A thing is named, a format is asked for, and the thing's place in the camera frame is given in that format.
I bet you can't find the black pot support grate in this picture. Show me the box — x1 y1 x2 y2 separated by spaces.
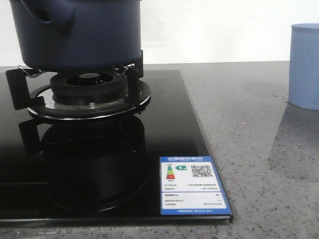
5 56 151 121

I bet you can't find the black glass gas stove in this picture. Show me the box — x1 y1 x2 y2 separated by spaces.
0 69 233 224

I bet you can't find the blue energy label sticker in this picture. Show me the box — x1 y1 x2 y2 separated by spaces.
159 156 232 216

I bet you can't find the black gas burner head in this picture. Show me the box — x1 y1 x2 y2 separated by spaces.
50 70 128 105

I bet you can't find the dark blue cooking pot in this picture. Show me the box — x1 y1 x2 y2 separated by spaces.
10 0 142 72

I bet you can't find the light blue ribbed cup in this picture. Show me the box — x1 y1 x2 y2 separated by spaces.
289 23 319 110

